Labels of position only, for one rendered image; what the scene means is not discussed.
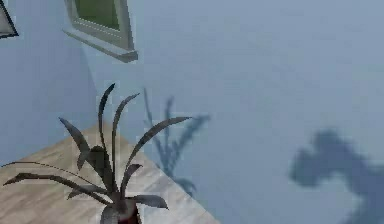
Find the dark grey house plant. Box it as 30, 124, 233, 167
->
0, 82, 193, 224

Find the grey framed window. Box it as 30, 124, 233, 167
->
62, 0, 139, 64

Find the black framed wall picture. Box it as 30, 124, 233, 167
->
0, 0, 20, 40

